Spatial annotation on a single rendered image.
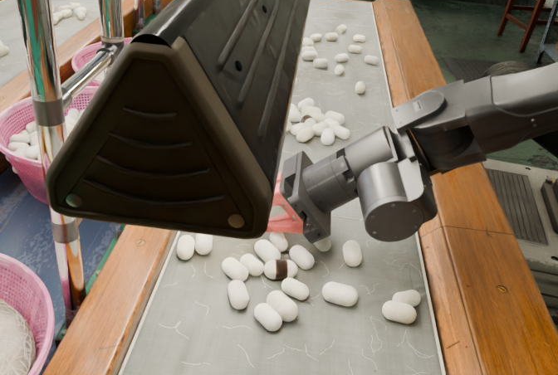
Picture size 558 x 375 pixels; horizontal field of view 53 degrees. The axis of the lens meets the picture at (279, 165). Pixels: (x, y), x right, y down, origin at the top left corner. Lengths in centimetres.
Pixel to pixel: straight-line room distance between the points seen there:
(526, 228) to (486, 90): 79
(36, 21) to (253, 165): 29
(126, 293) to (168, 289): 6
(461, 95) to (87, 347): 42
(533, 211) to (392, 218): 89
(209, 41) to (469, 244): 55
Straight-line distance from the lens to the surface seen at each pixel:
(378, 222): 55
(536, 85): 58
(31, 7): 45
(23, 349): 60
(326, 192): 61
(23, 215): 87
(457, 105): 58
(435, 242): 72
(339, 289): 60
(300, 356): 56
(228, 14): 24
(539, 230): 135
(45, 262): 78
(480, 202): 80
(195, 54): 19
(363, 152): 60
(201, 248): 65
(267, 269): 62
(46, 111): 48
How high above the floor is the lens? 117
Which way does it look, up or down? 31 degrees down
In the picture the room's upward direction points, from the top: 6 degrees clockwise
